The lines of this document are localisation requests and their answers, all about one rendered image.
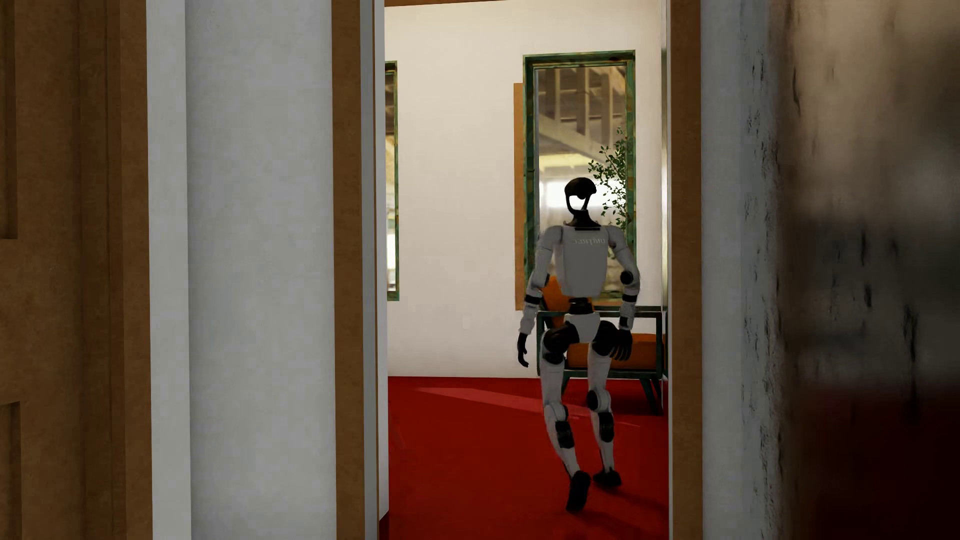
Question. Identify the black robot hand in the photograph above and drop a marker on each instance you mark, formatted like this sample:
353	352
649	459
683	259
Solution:
622	345
522	349

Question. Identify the left robot leg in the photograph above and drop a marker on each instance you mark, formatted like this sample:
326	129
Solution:
602	420

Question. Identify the robot leg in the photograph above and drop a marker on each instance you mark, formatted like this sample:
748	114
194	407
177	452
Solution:
602	420
559	420

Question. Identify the right robot leg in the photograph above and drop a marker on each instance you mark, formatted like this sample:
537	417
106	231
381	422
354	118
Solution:
559	420

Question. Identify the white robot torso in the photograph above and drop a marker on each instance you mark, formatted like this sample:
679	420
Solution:
581	262

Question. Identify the brown wooden door jamb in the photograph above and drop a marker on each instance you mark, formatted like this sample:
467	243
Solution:
346	270
685	270

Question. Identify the wooden panel beside window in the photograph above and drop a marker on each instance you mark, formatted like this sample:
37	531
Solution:
519	187

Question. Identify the black robot head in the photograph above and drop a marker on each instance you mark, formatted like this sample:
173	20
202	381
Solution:
580	187

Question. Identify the green leafy plant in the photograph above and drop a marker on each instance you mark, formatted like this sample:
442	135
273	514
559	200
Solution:
616	176

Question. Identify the narrow green framed window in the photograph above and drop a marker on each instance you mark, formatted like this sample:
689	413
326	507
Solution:
391	180

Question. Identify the wide green framed window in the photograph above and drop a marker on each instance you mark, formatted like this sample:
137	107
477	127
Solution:
579	105

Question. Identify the brown wooden panelled door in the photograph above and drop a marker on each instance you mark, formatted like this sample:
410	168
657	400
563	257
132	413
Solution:
71	270

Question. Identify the orange armchair green frame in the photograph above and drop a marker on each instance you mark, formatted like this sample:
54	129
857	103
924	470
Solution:
646	352

